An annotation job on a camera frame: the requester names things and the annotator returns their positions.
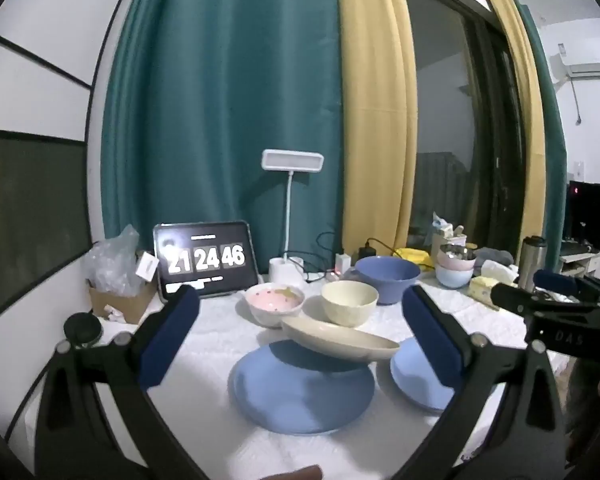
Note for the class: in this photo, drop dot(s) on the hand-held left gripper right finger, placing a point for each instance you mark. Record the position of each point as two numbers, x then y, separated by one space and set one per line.
430 335

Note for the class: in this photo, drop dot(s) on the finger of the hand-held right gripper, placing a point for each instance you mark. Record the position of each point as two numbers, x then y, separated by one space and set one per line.
515 297
555 280

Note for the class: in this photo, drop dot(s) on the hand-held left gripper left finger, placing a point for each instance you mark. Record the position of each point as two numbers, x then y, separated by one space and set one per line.
172 330

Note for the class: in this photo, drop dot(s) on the big blue bowl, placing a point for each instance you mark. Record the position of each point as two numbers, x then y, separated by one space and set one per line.
387 275

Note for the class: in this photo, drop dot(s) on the cream bowl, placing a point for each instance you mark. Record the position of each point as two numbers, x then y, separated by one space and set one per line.
350 305

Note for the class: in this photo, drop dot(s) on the pink dotted bowl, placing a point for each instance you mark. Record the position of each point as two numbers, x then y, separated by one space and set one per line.
270 305

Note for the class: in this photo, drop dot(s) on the person's left hand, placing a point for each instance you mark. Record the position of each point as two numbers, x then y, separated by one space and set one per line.
295 473

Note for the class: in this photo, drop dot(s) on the white shelf unit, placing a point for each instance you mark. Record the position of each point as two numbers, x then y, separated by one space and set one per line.
577 262

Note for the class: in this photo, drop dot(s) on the yellow tissue pack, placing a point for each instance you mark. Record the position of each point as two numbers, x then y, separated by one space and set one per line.
482 290

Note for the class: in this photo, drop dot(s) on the steel thermos bottle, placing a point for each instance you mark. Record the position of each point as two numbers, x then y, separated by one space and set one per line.
530 257

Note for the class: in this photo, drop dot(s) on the white textured tablecloth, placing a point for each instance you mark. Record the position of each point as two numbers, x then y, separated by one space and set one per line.
215 330

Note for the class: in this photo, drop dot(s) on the grey cloth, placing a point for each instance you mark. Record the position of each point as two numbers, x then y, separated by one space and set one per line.
495 255

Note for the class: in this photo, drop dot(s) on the small blue plate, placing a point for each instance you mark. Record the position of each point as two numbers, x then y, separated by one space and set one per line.
415 380

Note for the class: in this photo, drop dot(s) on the small white box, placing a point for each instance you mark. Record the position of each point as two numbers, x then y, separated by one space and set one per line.
146 266

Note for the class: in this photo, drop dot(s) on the plain pink bowl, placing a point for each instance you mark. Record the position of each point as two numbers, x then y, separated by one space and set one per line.
455 262

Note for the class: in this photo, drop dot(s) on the steel bowl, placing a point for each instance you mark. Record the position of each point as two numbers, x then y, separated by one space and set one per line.
457 250

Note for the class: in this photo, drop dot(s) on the black monitor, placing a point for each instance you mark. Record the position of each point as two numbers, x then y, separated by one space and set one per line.
587 210

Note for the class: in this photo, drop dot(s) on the tablet showing clock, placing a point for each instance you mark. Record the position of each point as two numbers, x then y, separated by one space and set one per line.
205 257

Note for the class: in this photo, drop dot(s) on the yellow wipes packet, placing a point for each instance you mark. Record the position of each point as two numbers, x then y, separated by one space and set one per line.
415 256

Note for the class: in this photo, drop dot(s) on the black round object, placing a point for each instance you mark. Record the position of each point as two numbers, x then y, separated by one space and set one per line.
82 329

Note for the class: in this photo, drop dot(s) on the white woven basket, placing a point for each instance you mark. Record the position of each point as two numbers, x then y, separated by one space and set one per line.
442 242

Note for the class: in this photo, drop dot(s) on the clear plastic bag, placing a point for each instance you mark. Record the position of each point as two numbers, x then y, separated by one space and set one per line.
112 260

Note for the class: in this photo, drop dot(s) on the cream oval plate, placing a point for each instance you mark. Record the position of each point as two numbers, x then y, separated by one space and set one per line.
330 337

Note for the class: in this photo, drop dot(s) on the black charger block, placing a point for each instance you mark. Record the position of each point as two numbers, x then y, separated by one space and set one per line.
367 253

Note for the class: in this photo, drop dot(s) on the white charger plug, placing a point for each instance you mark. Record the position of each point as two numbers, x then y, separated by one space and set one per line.
343 262

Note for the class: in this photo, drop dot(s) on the white power strip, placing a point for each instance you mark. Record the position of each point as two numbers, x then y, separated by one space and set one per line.
325 276

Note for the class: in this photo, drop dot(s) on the teal curtain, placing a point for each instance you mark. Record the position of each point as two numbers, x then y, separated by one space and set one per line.
552 150
220 85

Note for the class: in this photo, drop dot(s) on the large blue plate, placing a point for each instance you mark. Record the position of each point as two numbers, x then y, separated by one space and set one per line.
300 395

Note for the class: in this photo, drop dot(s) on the yellow curtain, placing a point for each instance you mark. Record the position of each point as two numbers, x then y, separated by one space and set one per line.
375 110
522 110

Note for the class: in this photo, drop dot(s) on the air conditioner pipe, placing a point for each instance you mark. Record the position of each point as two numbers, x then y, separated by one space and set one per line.
575 100

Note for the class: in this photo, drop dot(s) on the white desk lamp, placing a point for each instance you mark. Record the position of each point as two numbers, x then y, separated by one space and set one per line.
292 161

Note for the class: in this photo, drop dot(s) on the dark glass sliding door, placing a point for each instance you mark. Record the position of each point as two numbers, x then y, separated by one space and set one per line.
455 85

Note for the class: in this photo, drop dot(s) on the white air conditioner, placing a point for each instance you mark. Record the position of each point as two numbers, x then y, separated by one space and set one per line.
587 62

